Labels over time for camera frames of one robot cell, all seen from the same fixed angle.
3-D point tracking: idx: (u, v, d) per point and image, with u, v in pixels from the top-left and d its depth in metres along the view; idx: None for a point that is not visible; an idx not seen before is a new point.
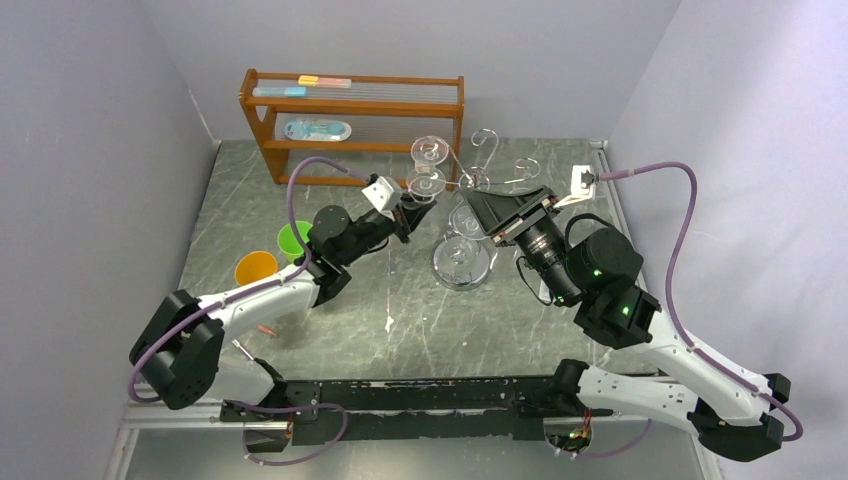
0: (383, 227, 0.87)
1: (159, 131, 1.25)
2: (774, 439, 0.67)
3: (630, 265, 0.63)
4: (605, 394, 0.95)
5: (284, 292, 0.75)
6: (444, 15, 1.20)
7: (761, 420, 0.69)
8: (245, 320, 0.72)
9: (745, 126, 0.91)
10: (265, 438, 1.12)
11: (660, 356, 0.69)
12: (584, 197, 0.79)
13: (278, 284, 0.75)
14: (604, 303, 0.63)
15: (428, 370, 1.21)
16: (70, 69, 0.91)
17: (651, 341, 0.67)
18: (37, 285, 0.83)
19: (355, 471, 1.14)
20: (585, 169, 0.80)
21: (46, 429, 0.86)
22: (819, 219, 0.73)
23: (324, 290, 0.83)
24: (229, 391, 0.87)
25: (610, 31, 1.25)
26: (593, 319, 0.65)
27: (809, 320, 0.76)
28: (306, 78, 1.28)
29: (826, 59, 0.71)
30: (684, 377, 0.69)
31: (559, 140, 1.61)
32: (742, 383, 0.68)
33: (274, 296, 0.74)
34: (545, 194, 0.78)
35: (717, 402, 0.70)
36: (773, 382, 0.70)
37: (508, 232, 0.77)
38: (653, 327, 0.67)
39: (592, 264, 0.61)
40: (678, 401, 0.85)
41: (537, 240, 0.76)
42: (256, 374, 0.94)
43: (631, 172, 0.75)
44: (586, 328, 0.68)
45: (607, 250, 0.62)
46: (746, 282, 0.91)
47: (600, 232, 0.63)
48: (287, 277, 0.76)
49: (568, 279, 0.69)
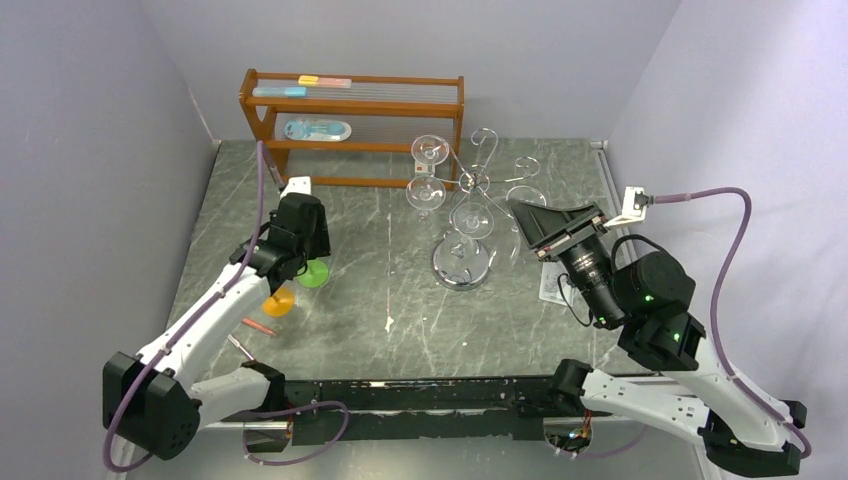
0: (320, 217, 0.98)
1: (159, 130, 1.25)
2: (795, 466, 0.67)
3: (685, 291, 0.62)
4: (611, 399, 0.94)
5: (227, 307, 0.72)
6: (444, 15, 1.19)
7: (783, 447, 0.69)
8: (203, 349, 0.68)
9: (749, 128, 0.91)
10: (265, 438, 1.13)
11: (701, 385, 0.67)
12: (635, 218, 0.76)
13: (217, 299, 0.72)
14: (654, 327, 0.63)
15: (428, 370, 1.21)
16: (70, 69, 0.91)
17: (698, 368, 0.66)
18: (37, 282, 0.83)
19: (355, 471, 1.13)
20: (640, 190, 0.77)
21: (45, 429, 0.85)
22: (822, 220, 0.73)
23: (277, 272, 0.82)
24: (225, 407, 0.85)
25: (613, 30, 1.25)
26: (640, 343, 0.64)
27: (813, 322, 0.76)
28: (306, 78, 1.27)
29: (830, 63, 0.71)
30: (718, 404, 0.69)
31: (559, 140, 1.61)
32: (769, 411, 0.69)
33: (223, 309, 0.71)
34: (595, 213, 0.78)
35: (741, 426, 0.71)
36: (793, 409, 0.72)
37: (553, 247, 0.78)
38: (700, 355, 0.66)
39: (643, 288, 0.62)
40: (687, 414, 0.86)
41: (583, 259, 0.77)
42: (246, 382, 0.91)
43: (688, 197, 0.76)
44: (632, 352, 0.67)
45: (659, 275, 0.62)
46: (749, 282, 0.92)
47: (651, 255, 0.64)
48: (226, 285, 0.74)
49: (611, 300, 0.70)
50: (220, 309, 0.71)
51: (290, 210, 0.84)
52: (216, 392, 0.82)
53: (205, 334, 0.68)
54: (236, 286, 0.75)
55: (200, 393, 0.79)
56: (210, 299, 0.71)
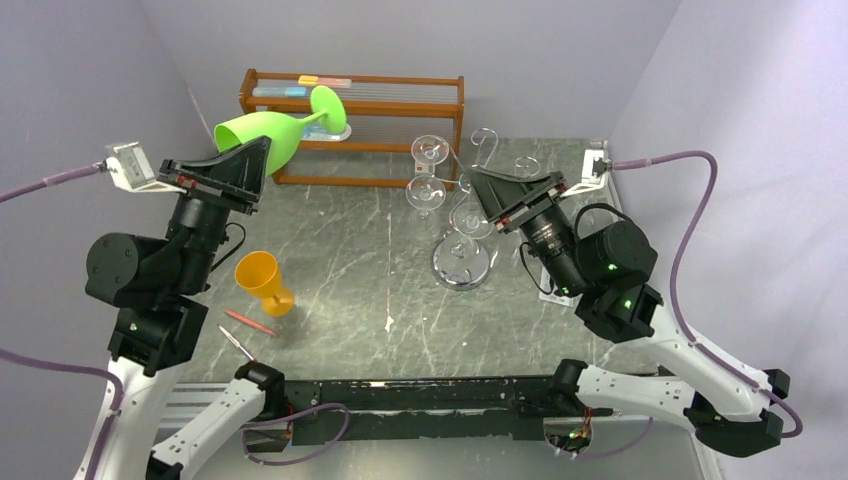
0: (225, 171, 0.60)
1: (158, 129, 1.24)
2: (774, 435, 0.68)
3: (648, 260, 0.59)
4: (603, 393, 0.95)
5: (131, 424, 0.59)
6: (443, 16, 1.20)
7: (761, 416, 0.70)
8: (133, 462, 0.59)
9: (748, 130, 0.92)
10: (264, 438, 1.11)
11: (662, 353, 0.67)
12: (593, 185, 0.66)
13: (115, 421, 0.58)
14: (612, 297, 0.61)
15: (428, 370, 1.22)
16: (69, 69, 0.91)
17: (654, 335, 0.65)
18: (35, 282, 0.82)
19: (355, 471, 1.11)
20: (598, 154, 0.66)
21: (42, 431, 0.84)
22: (827, 221, 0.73)
23: (171, 344, 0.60)
24: (221, 435, 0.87)
25: (613, 32, 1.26)
26: (597, 312, 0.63)
27: (814, 322, 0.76)
28: (306, 78, 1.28)
29: (831, 64, 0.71)
30: (687, 374, 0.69)
31: (559, 140, 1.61)
32: (740, 377, 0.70)
33: (128, 421, 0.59)
34: (553, 184, 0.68)
35: (718, 399, 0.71)
36: (772, 377, 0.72)
37: (512, 221, 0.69)
38: (655, 321, 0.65)
39: (608, 258, 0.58)
40: (675, 397, 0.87)
41: (543, 229, 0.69)
42: (239, 404, 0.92)
43: (648, 162, 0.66)
44: (588, 321, 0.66)
45: (624, 244, 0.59)
46: (750, 283, 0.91)
47: (618, 224, 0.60)
48: (114, 399, 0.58)
49: (575, 271, 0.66)
50: (123, 431, 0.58)
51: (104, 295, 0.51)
52: (206, 436, 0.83)
53: (118, 468, 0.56)
54: (129, 394, 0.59)
55: (181, 451, 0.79)
56: (105, 426, 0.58)
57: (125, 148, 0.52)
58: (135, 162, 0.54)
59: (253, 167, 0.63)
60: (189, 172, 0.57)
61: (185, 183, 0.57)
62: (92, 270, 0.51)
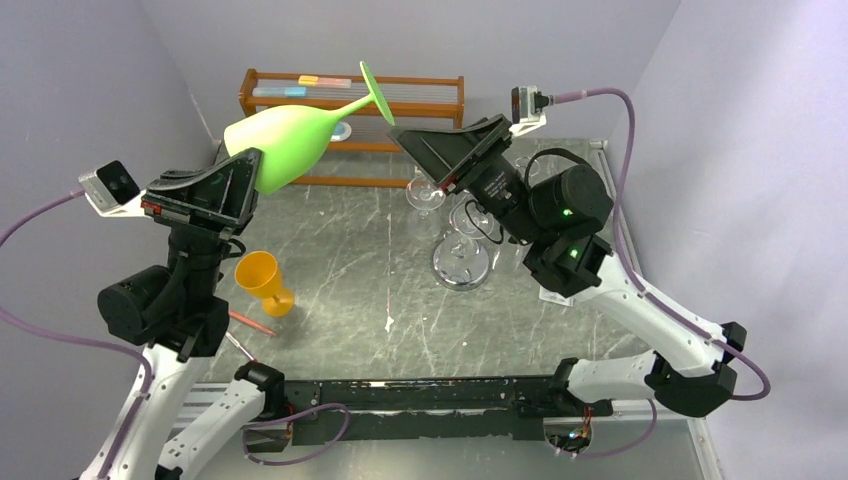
0: (204, 189, 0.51)
1: (159, 129, 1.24)
2: (726, 387, 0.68)
3: (603, 209, 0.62)
4: (584, 381, 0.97)
5: (156, 406, 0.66)
6: (443, 15, 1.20)
7: (714, 369, 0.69)
8: (151, 449, 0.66)
9: (747, 129, 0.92)
10: (265, 438, 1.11)
11: (611, 303, 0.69)
12: (537, 122, 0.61)
13: (143, 402, 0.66)
14: (562, 247, 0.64)
15: (428, 370, 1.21)
16: (70, 71, 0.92)
17: (600, 284, 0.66)
18: (36, 282, 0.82)
19: (355, 471, 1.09)
20: (532, 88, 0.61)
21: (46, 433, 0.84)
22: (827, 220, 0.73)
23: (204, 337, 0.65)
24: (224, 434, 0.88)
25: (612, 32, 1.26)
26: (545, 262, 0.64)
27: (818, 322, 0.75)
28: (306, 78, 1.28)
29: (832, 62, 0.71)
30: (636, 324, 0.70)
31: (559, 140, 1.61)
32: (693, 329, 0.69)
33: (152, 411, 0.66)
34: (504, 127, 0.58)
35: (670, 352, 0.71)
36: (728, 331, 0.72)
37: (463, 178, 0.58)
38: (602, 270, 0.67)
39: (565, 203, 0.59)
40: (639, 368, 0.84)
41: (496, 183, 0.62)
42: (239, 404, 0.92)
43: (583, 91, 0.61)
44: (535, 269, 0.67)
45: (581, 190, 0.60)
46: (751, 282, 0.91)
47: (576, 169, 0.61)
48: (142, 388, 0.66)
49: (527, 222, 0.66)
50: (148, 412, 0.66)
51: (122, 328, 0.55)
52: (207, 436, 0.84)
53: (138, 448, 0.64)
54: (157, 379, 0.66)
55: (181, 455, 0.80)
56: (135, 405, 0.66)
57: (90, 179, 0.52)
58: (100, 190, 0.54)
59: (240, 184, 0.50)
60: (154, 197, 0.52)
61: (150, 209, 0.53)
62: (107, 316, 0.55)
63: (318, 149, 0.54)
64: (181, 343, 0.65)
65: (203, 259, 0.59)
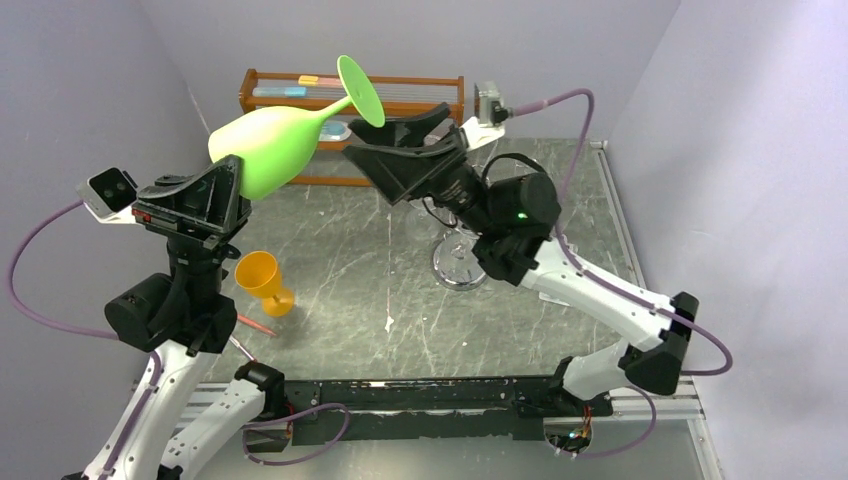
0: (190, 197, 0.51)
1: (158, 128, 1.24)
2: (676, 355, 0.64)
3: (555, 213, 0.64)
4: (573, 376, 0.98)
5: (165, 399, 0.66)
6: (443, 15, 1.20)
7: (663, 338, 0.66)
8: (157, 443, 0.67)
9: (747, 129, 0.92)
10: (265, 438, 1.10)
11: (553, 285, 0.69)
12: (494, 134, 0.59)
13: (152, 394, 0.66)
14: (513, 243, 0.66)
15: (428, 370, 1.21)
16: (71, 71, 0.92)
17: (537, 267, 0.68)
18: (36, 281, 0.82)
19: (355, 471, 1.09)
20: (492, 96, 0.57)
21: (45, 433, 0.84)
22: (827, 219, 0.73)
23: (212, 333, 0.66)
24: (226, 433, 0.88)
25: (612, 32, 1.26)
26: (494, 254, 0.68)
27: (818, 322, 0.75)
28: (306, 78, 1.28)
29: (833, 62, 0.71)
30: (584, 303, 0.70)
31: (559, 140, 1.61)
32: (636, 300, 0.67)
33: (158, 407, 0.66)
34: (458, 155, 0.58)
35: (621, 327, 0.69)
36: (677, 300, 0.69)
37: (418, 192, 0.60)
38: (540, 254, 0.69)
39: (522, 207, 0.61)
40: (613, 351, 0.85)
41: (452, 190, 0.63)
42: (238, 405, 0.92)
43: (545, 101, 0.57)
44: (483, 259, 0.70)
45: (538, 196, 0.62)
46: (752, 282, 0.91)
47: (536, 176, 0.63)
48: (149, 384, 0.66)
49: (482, 217, 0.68)
50: (156, 405, 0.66)
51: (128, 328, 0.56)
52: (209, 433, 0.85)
53: (145, 440, 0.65)
54: (167, 373, 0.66)
55: (181, 454, 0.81)
56: (144, 397, 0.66)
57: (83, 186, 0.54)
58: (93, 197, 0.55)
59: (223, 190, 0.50)
60: (144, 205, 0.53)
61: (140, 216, 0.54)
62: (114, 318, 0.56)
63: (302, 154, 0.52)
64: (191, 337, 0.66)
65: (203, 263, 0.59)
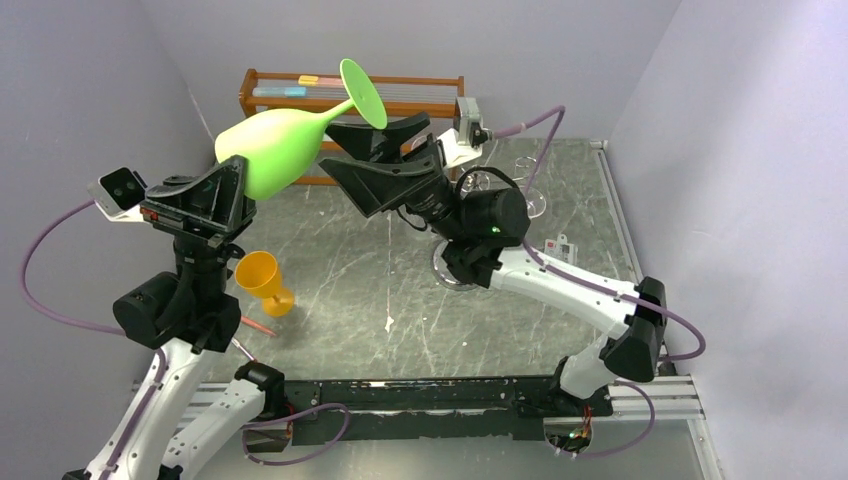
0: (196, 197, 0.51)
1: (158, 128, 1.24)
2: (642, 338, 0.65)
3: (523, 226, 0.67)
4: (569, 374, 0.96)
5: (169, 396, 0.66)
6: (443, 15, 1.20)
7: (628, 323, 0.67)
8: (160, 440, 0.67)
9: (747, 129, 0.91)
10: (265, 438, 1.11)
11: (520, 283, 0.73)
12: (472, 154, 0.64)
13: (156, 391, 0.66)
14: (481, 253, 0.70)
15: (428, 370, 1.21)
16: (71, 71, 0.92)
17: (501, 268, 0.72)
18: (36, 281, 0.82)
19: (355, 471, 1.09)
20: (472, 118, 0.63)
21: (46, 433, 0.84)
22: (827, 219, 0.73)
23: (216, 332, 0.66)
24: (227, 432, 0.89)
25: (612, 32, 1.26)
26: (464, 262, 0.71)
27: (819, 322, 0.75)
28: (306, 78, 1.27)
29: (833, 61, 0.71)
30: (552, 297, 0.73)
31: (559, 140, 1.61)
32: (597, 289, 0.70)
33: (162, 404, 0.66)
34: (433, 178, 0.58)
35: (589, 316, 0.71)
36: (640, 285, 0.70)
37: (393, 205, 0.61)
38: (505, 255, 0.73)
39: (495, 224, 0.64)
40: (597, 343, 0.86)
41: (428, 205, 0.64)
42: (239, 404, 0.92)
43: (522, 126, 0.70)
44: (452, 264, 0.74)
45: (511, 213, 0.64)
46: (751, 282, 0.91)
47: (509, 194, 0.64)
48: (153, 381, 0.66)
49: (454, 227, 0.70)
50: (161, 402, 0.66)
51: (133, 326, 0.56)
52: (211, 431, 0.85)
53: (148, 437, 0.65)
54: (171, 370, 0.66)
55: (181, 454, 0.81)
56: (148, 394, 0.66)
57: (95, 186, 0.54)
58: (104, 196, 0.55)
59: (228, 191, 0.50)
60: (152, 204, 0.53)
61: (148, 214, 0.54)
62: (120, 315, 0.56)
63: (303, 157, 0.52)
64: (195, 336, 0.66)
65: (209, 262, 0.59)
